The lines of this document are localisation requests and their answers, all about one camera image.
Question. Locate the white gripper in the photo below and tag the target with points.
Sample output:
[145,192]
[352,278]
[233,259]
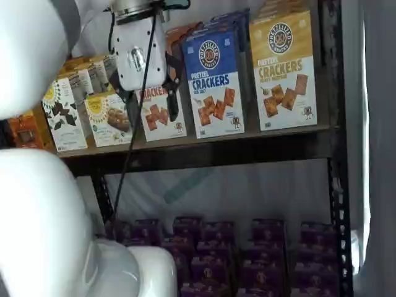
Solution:
[136,68]

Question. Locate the yellow honey mustard crackers box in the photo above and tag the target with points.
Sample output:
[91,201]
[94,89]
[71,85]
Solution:
[284,77]

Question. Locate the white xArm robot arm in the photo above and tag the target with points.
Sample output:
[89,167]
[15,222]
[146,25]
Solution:
[31,216]

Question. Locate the orange cheddar crackers box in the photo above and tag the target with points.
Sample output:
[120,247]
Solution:
[178,30]
[176,41]
[154,117]

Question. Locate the Simple Mills almond bars box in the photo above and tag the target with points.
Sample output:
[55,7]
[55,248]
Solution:
[105,123]

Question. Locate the blue sea salt crackers box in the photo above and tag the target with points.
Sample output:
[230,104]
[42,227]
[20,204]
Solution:
[216,23]
[229,13]
[216,92]

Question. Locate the black metal shelf rack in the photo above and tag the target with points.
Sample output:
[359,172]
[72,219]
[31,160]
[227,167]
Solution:
[216,157]

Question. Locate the orange snack box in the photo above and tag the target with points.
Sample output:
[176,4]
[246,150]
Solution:
[26,133]

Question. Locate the purple snack box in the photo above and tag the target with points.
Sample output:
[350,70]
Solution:
[210,269]
[182,269]
[187,226]
[268,230]
[215,249]
[148,230]
[178,246]
[317,277]
[315,293]
[218,230]
[264,273]
[205,290]
[317,255]
[263,293]
[318,233]
[266,252]

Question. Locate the white backdrop sheet teal print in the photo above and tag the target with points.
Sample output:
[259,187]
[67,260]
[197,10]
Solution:
[216,191]

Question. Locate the grey white curtain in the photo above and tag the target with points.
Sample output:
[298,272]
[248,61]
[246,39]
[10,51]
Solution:
[377,154]

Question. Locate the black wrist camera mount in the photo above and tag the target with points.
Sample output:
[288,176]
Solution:
[176,2]

